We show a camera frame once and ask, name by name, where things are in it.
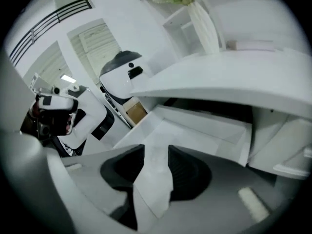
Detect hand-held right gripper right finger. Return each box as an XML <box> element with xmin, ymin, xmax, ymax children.
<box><xmin>167</xmin><ymin>144</ymin><xmax>213</xmax><ymax>202</ymax></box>

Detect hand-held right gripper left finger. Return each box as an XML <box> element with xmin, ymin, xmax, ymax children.
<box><xmin>99</xmin><ymin>143</ymin><xmax>146</xmax><ymax>231</ymax></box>

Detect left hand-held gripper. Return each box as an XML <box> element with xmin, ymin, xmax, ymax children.
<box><xmin>28</xmin><ymin>73</ymin><xmax>79</xmax><ymax>137</ymax></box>

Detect white cloth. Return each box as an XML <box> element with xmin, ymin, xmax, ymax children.
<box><xmin>132</xmin><ymin>144</ymin><xmax>175</xmax><ymax>232</ymax></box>

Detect white robot with black stripe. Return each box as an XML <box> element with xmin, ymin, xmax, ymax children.
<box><xmin>58</xmin><ymin>84</ymin><xmax>116</xmax><ymax>157</ymax></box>

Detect white robot with dark top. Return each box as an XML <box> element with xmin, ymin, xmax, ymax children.
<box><xmin>98</xmin><ymin>50</ymin><xmax>154</xmax><ymax>107</ymax></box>

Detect brown cardboard box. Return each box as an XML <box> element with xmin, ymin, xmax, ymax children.
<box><xmin>126</xmin><ymin>100</ymin><xmax>149</xmax><ymax>126</ymax></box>

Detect black metal railing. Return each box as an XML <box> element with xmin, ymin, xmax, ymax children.
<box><xmin>8</xmin><ymin>0</ymin><xmax>94</xmax><ymax>67</ymax></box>

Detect white desk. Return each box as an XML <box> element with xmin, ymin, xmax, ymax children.
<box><xmin>130</xmin><ymin>46</ymin><xmax>312</xmax><ymax>180</ymax></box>

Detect white shelf hutch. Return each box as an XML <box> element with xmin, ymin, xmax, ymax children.
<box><xmin>137</xmin><ymin>0</ymin><xmax>312</xmax><ymax>60</ymax></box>

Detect small flat white box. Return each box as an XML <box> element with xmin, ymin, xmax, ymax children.
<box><xmin>226</xmin><ymin>39</ymin><xmax>284</xmax><ymax>53</ymax></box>

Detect white ribbed vase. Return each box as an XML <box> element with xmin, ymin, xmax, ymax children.
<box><xmin>187</xmin><ymin>0</ymin><xmax>220</xmax><ymax>56</ymax></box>

